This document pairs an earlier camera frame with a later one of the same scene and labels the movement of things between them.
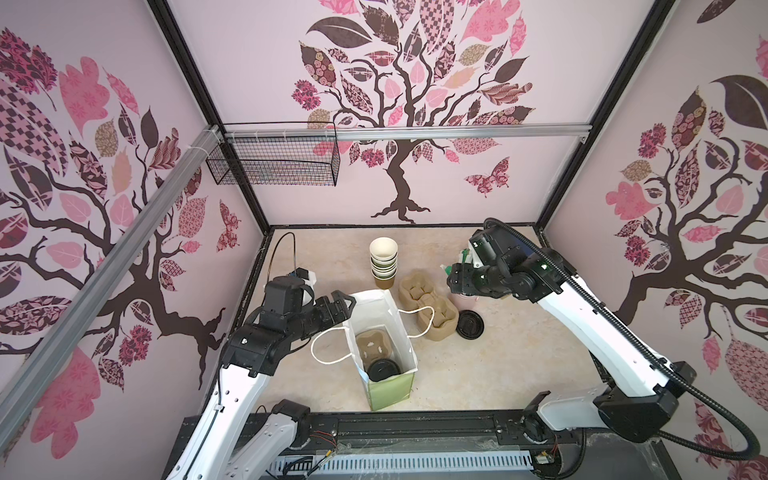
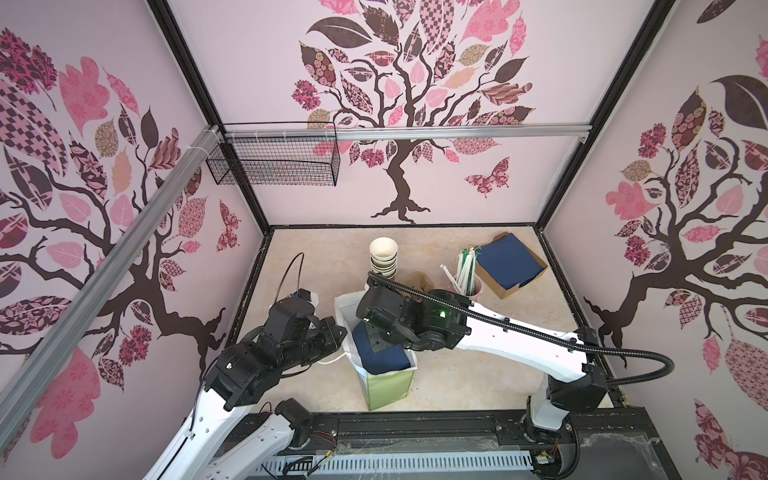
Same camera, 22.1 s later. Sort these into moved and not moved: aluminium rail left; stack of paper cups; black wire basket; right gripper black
Moved: right gripper black
Not moved: stack of paper cups; black wire basket; aluminium rail left
